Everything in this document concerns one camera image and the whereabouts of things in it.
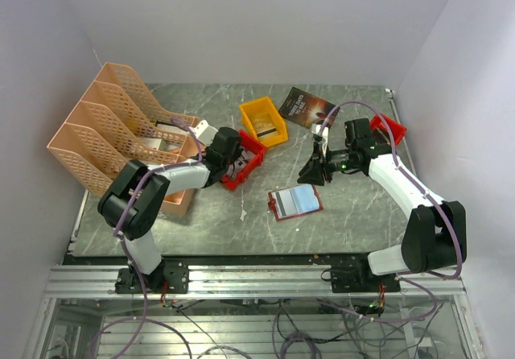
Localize aluminium mounting rail frame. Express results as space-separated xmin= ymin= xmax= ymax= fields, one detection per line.
xmin=23 ymin=254 xmax=486 ymax=358

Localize red plastic bin with cards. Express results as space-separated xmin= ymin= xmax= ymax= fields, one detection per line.
xmin=220 ymin=130 xmax=267 ymax=191

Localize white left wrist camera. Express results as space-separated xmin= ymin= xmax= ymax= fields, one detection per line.
xmin=192 ymin=120 xmax=218 ymax=146

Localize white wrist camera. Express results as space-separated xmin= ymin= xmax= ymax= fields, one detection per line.
xmin=192 ymin=120 xmax=218 ymax=146
xmin=311 ymin=123 xmax=329 ymax=155

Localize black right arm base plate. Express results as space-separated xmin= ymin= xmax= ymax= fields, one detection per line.
xmin=320 ymin=253 xmax=401 ymax=294

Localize peach plastic desk organizer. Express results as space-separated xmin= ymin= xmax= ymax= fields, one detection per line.
xmin=47 ymin=63 xmax=198 ymax=196

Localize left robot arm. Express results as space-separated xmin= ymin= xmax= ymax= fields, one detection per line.
xmin=97 ymin=127 xmax=242 ymax=292

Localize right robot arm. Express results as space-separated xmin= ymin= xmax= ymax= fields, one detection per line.
xmin=298 ymin=118 xmax=467 ymax=291

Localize red plastic bin right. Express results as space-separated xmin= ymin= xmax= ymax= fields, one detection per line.
xmin=370 ymin=114 xmax=407 ymax=146

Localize grey striped card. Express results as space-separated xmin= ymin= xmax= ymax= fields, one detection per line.
xmin=276 ymin=189 xmax=297 ymax=218

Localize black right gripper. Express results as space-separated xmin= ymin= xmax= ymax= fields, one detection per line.
xmin=298 ymin=142 xmax=356 ymax=185

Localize yellow plastic bin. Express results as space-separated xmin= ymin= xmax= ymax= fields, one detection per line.
xmin=239 ymin=96 xmax=289 ymax=148

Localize gold card in yellow bin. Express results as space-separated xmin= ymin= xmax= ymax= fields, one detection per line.
xmin=253 ymin=113 xmax=278 ymax=142

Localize dark booklet three days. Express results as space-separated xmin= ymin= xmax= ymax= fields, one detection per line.
xmin=278 ymin=87 xmax=336 ymax=129

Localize red leather card holder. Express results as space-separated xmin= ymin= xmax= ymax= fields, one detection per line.
xmin=268 ymin=184 xmax=323 ymax=221

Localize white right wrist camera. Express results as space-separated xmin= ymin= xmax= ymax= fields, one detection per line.
xmin=311 ymin=123 xmax=329 ymax=155

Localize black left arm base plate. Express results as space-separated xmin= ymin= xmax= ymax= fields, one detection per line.
xmin=114 ymin=261 xmax=189 ymax=295

